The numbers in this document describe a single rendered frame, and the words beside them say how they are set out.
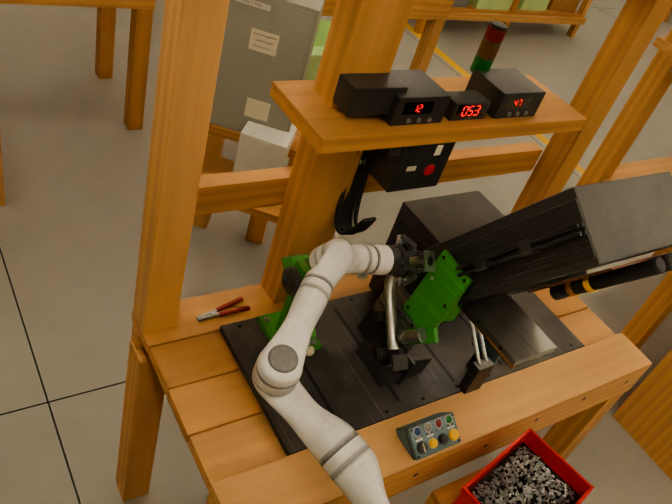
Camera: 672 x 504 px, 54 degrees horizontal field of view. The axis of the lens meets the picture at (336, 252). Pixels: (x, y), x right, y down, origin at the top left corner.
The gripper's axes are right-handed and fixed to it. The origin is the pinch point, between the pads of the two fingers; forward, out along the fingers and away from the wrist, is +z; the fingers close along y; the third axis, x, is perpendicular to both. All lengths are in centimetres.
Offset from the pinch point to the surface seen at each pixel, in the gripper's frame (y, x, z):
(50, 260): 6, 199, -23
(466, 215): 14.1, 2.7, 23.8
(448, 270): -2.4, -7.0, 2.8
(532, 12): 291, 257, 492
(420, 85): 41.1, -11.0, -12.7
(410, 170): 22.6, -2.8, -6.9
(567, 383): -35, -10, 56
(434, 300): -10.0, -2.4, 2.8
